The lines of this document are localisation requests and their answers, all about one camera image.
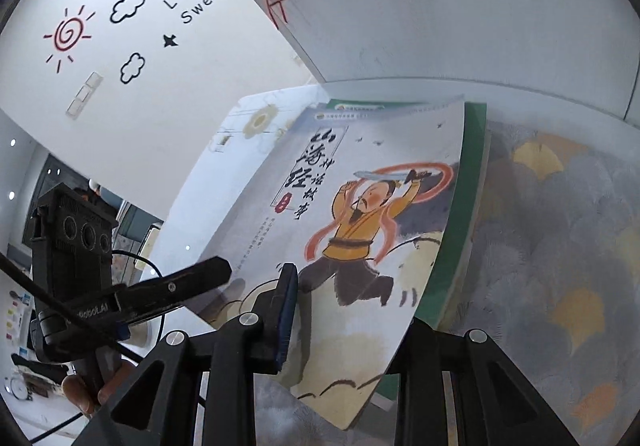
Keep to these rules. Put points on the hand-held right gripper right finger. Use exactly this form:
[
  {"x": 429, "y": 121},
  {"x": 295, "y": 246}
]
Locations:
[{"x": 480, "y": 376}]

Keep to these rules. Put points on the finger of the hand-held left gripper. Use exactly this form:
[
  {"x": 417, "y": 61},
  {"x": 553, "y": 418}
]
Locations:
[{"x": 180, "y": 283}]

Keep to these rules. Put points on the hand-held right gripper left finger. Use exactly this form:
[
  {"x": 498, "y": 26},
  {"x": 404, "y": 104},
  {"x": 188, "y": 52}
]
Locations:
[{"x": 287, "y": 306}]

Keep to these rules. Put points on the white book with warrior figure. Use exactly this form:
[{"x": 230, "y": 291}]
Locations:
[{"x": 360, "y": 206}]

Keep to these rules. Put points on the green book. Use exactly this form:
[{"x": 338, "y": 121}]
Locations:
[{"x": 470, "y": 175}]

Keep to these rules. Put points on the person's left hand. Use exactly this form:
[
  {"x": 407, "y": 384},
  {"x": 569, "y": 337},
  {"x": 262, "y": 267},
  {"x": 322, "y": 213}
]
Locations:
[{"x": 115, "y": 383}]

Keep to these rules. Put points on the small black cloud decal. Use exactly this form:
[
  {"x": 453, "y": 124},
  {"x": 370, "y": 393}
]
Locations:
[{"x": 132, "y": 68}]

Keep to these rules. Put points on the medium black cloud decal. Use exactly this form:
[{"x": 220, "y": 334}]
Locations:
[{"x": 129, "y": 7}]

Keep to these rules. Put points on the red ribbon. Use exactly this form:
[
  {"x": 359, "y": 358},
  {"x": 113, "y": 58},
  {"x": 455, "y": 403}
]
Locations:
[{"x": 277, "y": 8}]

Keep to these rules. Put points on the white wall switch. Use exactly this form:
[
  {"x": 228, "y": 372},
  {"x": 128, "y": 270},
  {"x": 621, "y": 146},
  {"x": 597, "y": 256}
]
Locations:
[{"x": 84, "y": 94}]

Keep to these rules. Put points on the black bird wall decal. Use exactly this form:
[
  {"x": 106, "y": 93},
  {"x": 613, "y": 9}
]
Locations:
[{"x": 171, "y": 40}]

